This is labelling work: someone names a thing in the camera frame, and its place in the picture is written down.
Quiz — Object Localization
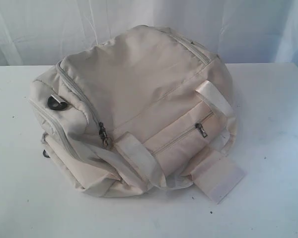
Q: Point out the cream fabric duffel bag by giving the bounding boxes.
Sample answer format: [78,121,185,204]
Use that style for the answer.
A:
[29,29,244,203]

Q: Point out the white backdrop curtain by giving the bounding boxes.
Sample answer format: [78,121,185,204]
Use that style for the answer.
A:
[0,0,298,66]

